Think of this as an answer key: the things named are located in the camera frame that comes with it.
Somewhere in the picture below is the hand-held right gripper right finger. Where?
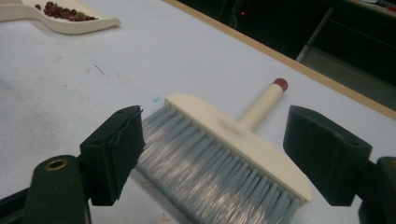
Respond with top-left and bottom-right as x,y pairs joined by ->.
282,105 -> 373,207

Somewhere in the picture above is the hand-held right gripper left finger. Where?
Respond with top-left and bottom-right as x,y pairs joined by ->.
78,105 -> 147,207

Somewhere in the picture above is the cream brush with grey bristles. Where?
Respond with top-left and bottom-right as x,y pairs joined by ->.
134,77 -> 313,224

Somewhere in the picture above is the cream dustpan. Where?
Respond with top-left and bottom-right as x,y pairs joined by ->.
0,0 -> 121,35

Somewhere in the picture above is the pile of red beans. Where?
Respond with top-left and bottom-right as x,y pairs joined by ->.
35,1 -> 99,22

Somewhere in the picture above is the white table cover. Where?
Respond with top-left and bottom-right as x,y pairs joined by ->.
0,0 -> 396,224

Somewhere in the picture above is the white desk frame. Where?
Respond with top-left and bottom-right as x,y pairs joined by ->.
295,7 -> 336,63

